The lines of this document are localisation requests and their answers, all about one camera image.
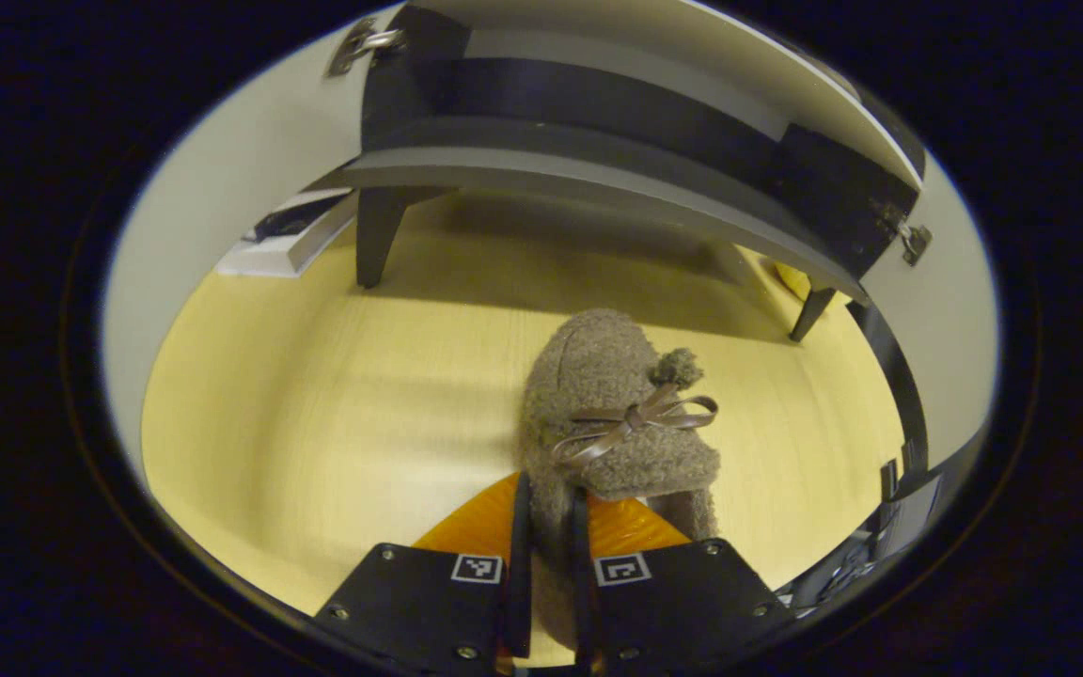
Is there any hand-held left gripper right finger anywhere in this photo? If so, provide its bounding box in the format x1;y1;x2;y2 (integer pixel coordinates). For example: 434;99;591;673
568;484;796;673

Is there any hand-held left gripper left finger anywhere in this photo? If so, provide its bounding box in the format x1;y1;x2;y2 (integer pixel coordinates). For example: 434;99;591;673
314;472;533;673

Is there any brown fuzzy shoe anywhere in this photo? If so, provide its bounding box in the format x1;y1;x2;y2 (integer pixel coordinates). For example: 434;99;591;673
518;308;723;652

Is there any white shoe cabinet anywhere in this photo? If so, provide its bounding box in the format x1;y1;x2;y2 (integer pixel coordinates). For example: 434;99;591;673
344;0;928;344

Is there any yellow object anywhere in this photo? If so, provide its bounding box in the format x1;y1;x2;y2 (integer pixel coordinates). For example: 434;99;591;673
772;261;839;304

